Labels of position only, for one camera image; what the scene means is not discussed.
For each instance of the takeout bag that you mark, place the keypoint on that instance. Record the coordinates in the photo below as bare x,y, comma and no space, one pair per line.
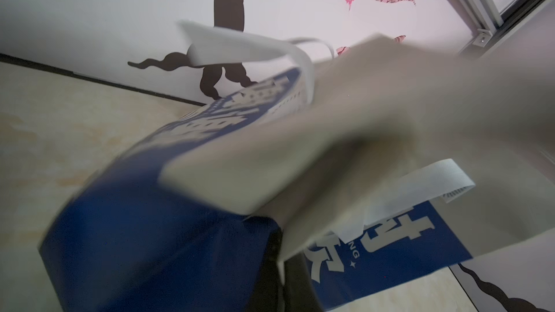
381,166

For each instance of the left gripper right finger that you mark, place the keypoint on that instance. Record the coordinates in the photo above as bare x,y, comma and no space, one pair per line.
299,294

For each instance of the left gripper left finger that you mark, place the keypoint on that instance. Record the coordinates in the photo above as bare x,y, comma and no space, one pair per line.
267,293

